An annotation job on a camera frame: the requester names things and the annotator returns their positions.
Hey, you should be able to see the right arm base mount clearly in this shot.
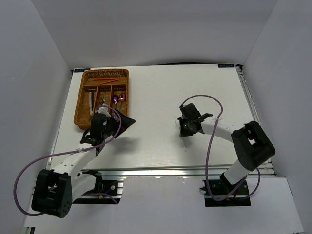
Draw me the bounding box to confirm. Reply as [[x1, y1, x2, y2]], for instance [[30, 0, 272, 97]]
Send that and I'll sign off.
[[199, 179, 251, 207]]

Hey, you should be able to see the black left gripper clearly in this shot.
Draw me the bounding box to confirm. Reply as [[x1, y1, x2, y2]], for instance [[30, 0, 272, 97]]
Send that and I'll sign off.
[[101, 109, 136, 138]]

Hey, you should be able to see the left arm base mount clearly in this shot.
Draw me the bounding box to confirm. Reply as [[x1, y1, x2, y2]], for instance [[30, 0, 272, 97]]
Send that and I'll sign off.
[[72, 170, 121, 205]]

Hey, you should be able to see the iridescent purple spoon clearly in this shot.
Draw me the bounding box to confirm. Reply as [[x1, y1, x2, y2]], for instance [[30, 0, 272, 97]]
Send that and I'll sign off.
[[118, 93, 126, 112]]

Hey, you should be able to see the orange chopstick horizontal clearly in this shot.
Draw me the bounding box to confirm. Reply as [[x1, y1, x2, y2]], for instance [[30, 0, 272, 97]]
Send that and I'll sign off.
[[91, 78, 120, 81]]

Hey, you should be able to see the gold bowl purple spoon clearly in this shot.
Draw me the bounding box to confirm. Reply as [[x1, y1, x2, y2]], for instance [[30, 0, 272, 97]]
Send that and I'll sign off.
[[112, 94, 120, 110]]

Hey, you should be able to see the woven wicker cutlery tray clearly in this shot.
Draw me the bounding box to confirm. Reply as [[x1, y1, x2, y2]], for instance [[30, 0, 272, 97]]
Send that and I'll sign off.
[[74, 68, 130, 130]]

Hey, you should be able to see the blue label sticker right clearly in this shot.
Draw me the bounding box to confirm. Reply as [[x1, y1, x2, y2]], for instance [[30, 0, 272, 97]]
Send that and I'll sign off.
[[218, 63, 235, 68]]

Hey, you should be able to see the orange chopstick diagonal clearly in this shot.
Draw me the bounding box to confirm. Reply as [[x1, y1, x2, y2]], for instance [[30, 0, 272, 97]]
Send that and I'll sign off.
[[100, 78, 120, 85]]

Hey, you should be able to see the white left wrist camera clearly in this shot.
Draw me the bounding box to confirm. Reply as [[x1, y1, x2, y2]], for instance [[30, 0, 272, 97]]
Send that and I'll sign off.
[[96, 104, 111, 117]]

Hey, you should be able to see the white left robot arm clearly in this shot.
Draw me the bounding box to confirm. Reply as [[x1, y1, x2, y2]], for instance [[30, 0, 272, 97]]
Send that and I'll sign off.
[[31, 110, 136, 218]]

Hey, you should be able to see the gold fork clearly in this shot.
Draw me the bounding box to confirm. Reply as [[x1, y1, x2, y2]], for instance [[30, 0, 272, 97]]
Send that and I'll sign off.
[[98, 96, 103, 106]]

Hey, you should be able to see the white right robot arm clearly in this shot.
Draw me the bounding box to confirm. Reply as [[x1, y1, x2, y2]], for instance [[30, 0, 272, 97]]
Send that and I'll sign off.
[[178, 103, 276, 195]]

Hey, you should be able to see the blue label sticker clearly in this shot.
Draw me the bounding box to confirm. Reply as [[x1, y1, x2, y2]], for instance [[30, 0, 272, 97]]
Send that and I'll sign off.
[[218, 63, 235, 68], [74, 68, 91, 73]]

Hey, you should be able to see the blue label sticker left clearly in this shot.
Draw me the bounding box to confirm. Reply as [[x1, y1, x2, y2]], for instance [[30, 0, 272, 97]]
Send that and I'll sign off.
[[74, 68, 91, 73]]

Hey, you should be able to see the pink handle silver fork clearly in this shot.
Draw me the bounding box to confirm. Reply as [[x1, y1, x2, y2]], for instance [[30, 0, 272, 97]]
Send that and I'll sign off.
[[89, 92, 94, 116]]

